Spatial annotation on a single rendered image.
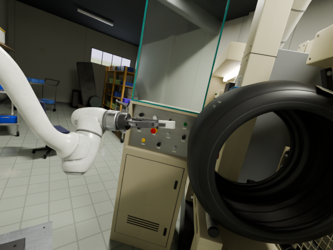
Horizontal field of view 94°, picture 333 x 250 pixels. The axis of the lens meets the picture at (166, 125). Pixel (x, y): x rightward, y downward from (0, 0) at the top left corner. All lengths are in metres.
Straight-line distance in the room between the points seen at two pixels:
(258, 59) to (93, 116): 0.84
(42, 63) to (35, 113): 8.28
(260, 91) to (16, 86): 0.71
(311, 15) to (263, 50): 3.48
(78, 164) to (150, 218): 1.01
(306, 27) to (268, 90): 3.82
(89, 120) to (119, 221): 1.14
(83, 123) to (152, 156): 0.69
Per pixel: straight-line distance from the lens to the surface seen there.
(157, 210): 1.47
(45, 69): 8.86
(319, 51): 1.01
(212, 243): 0.76
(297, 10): 1.57
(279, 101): 0.57
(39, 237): 1.01
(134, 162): 1.31
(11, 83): 0.61
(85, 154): 0.65
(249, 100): 0.55
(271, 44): 1.02
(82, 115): 0.73
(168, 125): 0.64
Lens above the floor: 1.36
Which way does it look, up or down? 11 degrees down
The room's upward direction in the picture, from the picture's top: 11 degrees clockwise
